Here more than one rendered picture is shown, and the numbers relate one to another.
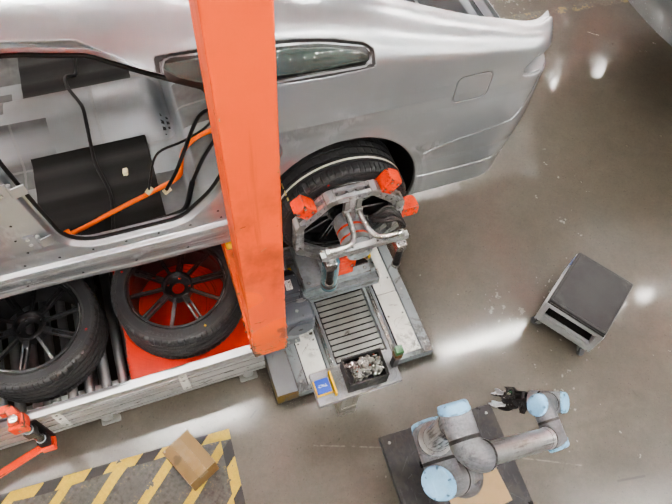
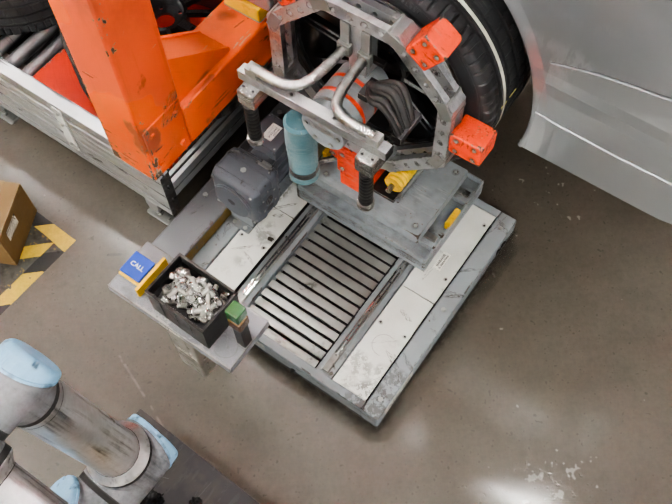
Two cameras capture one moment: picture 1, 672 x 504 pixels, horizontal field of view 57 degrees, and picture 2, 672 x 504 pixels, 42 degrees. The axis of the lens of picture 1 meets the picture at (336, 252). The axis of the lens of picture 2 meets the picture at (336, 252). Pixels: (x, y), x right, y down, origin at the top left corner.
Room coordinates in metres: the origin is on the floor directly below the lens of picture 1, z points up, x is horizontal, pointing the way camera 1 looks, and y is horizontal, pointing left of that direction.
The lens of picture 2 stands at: (0.91, -1.23, 2.59)
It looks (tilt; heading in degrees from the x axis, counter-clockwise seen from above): 62 degrees down; 62
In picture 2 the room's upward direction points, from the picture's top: 2 degrees counter-clockwise
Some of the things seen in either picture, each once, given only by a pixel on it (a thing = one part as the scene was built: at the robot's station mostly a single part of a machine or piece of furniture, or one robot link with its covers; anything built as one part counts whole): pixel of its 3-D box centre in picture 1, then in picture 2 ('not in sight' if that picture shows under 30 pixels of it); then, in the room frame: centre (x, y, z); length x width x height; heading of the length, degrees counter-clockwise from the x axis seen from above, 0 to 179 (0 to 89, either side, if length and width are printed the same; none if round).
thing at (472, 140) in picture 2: (407, 206); (472, 140); (1.77, -0.32, 0.85); 0.09 x 0.08 x 0.07; 115
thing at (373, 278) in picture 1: (329, 265); (389, 188); (1.79, 0.03, 0.13); 0.50 x 0.36 x 0.10; 115
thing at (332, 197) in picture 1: (347, 223); (362, 83); (1.64, -0.04, 0.85); 0.54 x 0.07 x 0.54; 115
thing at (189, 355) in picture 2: (346, 393); (192, 331); (1.00, -0.13, 0.21); 0.10 x 0.10 x 0.42; 25
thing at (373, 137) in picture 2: (380, 217); (369, 88); (1.57, -0.18, 1.03); 0.19 x 0.18 x 0.11; 25
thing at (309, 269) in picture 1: (330, 249); (392, 156); (1.79, 0.03, 0.32); 0.40 x 0.30 x 0.28; 115
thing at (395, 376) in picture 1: (355, 377); (187, 305); (1.01, -0.16, 0.44); 0.43 x 0.17 x 0.03; 115
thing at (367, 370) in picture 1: (364, 370); (193, 300); (1.03, -0.20, 0.51); 0.20 x 0.14 x 0.13; 113
